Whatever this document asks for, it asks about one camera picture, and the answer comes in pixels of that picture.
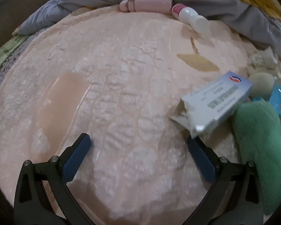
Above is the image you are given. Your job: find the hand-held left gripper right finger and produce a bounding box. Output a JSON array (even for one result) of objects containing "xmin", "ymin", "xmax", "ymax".
[{"xmin": 185, "ymin": 136, "xmax": 265, "ymax": 225}]

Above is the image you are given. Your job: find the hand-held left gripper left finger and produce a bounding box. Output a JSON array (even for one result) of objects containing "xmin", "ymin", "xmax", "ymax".
[{"xmin": 13, "ymin": 133, "xmax": 94, "ymax": 225}]

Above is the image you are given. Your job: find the blue white medicine box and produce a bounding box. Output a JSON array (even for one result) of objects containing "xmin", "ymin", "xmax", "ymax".
[{"xmin": 171, "ymin": 71, "xmax": 253, "ymax": 138}]

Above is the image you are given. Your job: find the green plush cloth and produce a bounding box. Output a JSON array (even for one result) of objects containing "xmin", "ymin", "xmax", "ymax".
[{"xmin": 233, "ymin": 100, "xmax": 281, "ymax": 216}]

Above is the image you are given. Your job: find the white bottle with pink label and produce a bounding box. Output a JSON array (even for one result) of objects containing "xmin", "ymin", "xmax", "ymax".
[{"xmin": 171, "ymin": 3, "xmax": 209, "ymax": 33}]

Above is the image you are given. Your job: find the pink textured bedspread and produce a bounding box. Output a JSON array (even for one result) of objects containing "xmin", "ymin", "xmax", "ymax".
[{"xmin": 0, "ymin": 7, "xmax": 281, "ymax": 225}]

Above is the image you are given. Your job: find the cream plush ball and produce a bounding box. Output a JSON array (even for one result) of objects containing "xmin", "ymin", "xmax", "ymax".
[{"xmin": 248, "ymin": 73, "xmax": 275, "ymax": 99}]

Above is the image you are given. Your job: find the blue plastic item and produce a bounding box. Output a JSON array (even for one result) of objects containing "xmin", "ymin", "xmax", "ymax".
[{"xmin": 268, "ymin": 78, "xmax": 281, "ymax": 120}]

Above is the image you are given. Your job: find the crumpled grey white tissue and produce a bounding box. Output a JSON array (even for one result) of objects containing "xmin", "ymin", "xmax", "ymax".
[{"xmin": 247, "ymin": 46, "xmax": 279, "ymax": 77}]

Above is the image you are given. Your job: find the green plaid cloth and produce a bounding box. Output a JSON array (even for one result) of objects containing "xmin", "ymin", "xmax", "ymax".
[{"xmin": 0, "ymin": 35, "xmax": 27, "ymax": 75}]

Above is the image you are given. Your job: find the grey blanket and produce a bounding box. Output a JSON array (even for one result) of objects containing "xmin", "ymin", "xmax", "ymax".
[{"xmin": 13, "ymin": 0, "xmax": 281, "ymax": 59}]

